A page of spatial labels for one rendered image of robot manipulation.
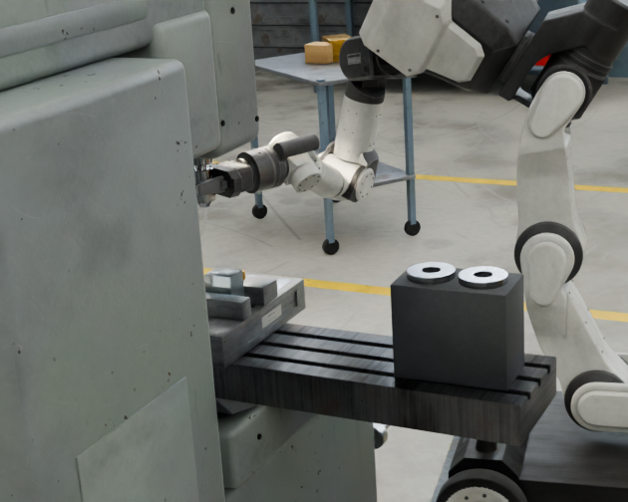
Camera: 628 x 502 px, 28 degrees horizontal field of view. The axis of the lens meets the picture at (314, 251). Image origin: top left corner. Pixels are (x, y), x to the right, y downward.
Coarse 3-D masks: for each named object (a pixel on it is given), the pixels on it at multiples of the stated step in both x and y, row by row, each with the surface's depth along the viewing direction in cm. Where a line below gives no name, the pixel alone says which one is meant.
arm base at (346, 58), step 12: (360, 36) 271; (348, 48) 274; (360, 48) 271; (348, 60) 275; (360, 60) 271; (372, 60) 269; (384, 60) 271; (348, 72) 275; (360, 72) 272; (372, 72) 269; (384, 72) 271; (396, 72) 273
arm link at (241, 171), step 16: (240, 160) 254; (256, 160) 253; (272, 160) 255; (224, 176) 248; (240, 176) 248; (256, 176) 254; (272, 176) 255; (224, 192) 250; (240, 192) 249; (256, 192) 257
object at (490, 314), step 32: (416, 288) 227; (448, 288) 225; (480, 288) 224; (512, 288) 224; (416, 320) 229; (448, 320) 226; (480, 320) 224; (512, 320) 226; (416, 352) 231; (448, 352) 228; (480, 352) 226; (512, 352) 227; (480, 384) 228
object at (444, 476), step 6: (456, 438) 320; (450, 444) 317; (456, 444) 316; (450, 450) 314; (450, 456) 310; (444, 462) 308; (450, 462) 308; (444, 468) 305; (444, 474) 302; (438, 480) 299; (444, 480) 299; (438, 486) 297; (438, 492) 294; (432, 498) 292
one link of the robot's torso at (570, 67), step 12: (552, 60) 253; (564, 60) 250; (576, 60) 250; (540, 72) 258; (552, 72) 251; (576, 72) 249; (588, 72) 250; (600, 72) 251; (540, 84) 252; (588, 84) 249; (600, 84) 252; (588, 96) 250
